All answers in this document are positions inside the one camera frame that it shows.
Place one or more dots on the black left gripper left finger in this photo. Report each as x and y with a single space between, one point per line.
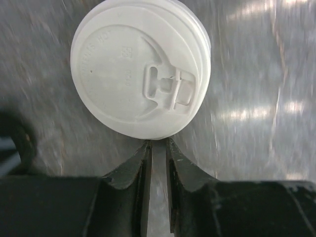
113 205

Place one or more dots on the stack of white lids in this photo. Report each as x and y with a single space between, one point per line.
141 67

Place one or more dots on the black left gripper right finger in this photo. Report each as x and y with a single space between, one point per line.
203 206

